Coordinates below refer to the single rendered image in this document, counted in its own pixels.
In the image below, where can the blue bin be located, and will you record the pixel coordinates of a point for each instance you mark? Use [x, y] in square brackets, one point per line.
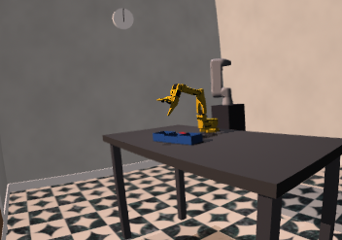
[178, 138]

